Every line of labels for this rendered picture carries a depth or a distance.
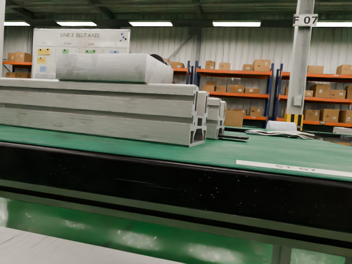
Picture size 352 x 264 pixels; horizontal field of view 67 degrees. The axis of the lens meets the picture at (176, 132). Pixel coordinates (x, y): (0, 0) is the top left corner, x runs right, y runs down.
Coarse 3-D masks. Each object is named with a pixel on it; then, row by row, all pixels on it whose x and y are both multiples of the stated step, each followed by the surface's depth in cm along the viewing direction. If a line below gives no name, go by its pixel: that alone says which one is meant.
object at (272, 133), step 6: (252, 132) 98; (258, 132) 99; (264, 132) 98; (270, 132) 97; (276, 132) 96; (282, 132) 96; (288, 132) 98; (300, 132) 98; (306, 138) 92; (312, 138) 95
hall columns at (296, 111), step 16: (0, 0) 736; (304, 0) 568; (0, 16) 740; (0, 32) 745; (0, 48) 749; (304, 48) 571; (0, 64) 754; (304, 64) 572; (304, 80) 565; (288, 96) 589; (288, 112) 572
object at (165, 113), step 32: (0, 96) 47; (32, 96) 45; (64, 96) 43; (96, 96) 41; (128, 96) 40; (160, 96) 38; (192, 96) 37; (32, 128) 45; (64, 128) 43; (96, 128) 41; (128, 128) 39; (160, 128) 37; (192, 128) 37
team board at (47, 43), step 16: (48, 32) 383; (64, 32) 377; (80, 32) 372; (96, 32) 366; (112, 32) 361; (128, 32) 355; (48, 48) 384; (64, 48) 378; (80, 48) 372; (96, 48) 367; (112, 48) 362; (128, 48) 356; (32, 64) 390; (48, 64) 384
